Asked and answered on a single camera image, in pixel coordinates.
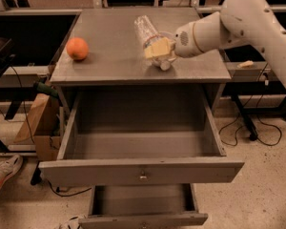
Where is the clear plastic water bottle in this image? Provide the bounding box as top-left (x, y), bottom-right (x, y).
top-left (133, 14), bottom-right (173, 72)

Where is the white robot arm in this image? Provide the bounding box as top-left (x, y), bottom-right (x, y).
top-left (143, 0), bottom-right (286, 89)

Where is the grey top drawer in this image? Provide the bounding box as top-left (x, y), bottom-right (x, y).
top-left (40, 85), bottom-right (244, 186)

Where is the grey drawer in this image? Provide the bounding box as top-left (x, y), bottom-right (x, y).
top-left (79, 184), bottom-right (208, 229)
top-left (40, 85), bottom-right (244, 186)

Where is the grey lower drawer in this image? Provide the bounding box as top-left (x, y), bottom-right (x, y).
top-left (79, 184), bottom-right (208, 229)

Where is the white ceramic bowl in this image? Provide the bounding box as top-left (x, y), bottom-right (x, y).
top-left (149, 32), bottom-right (176, 71)

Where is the yellow foam scrap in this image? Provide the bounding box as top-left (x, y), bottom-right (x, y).
top-left (237, 60), bottom-right (254, 69)

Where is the orange fruit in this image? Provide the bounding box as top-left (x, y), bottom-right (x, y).
top-left (66, 37), bottom-right (89, 61)

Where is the cardboard box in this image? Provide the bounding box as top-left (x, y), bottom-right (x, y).
top-left (14, 94), bottom-right (60, 161)

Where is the white sneaker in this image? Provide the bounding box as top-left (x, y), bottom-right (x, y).
top-left (0, 155), bottom-right (23, 190)

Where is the green handled tool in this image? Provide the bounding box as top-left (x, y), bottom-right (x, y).
top-left (33, 82), bottom-right (59, 98)

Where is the black floor cable left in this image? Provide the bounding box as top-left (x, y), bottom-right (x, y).
top-left (47, 179), bottom-right (92, 198)

